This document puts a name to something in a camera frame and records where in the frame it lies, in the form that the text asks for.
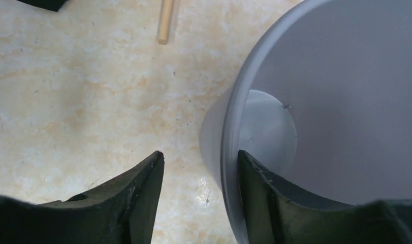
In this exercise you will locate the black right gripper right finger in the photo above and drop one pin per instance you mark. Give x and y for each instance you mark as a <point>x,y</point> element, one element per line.
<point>278,211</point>

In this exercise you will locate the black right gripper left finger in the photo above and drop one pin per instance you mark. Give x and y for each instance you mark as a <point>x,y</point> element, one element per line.
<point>121,210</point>

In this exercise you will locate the grey plastic trash bin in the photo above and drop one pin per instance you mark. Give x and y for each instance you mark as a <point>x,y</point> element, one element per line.
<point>324,100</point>

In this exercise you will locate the wooden clothes rack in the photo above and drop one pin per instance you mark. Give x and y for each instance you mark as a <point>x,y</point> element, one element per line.
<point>165,23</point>

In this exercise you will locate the black t-shirt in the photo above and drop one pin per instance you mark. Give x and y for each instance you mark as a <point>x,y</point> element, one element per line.
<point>50,5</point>

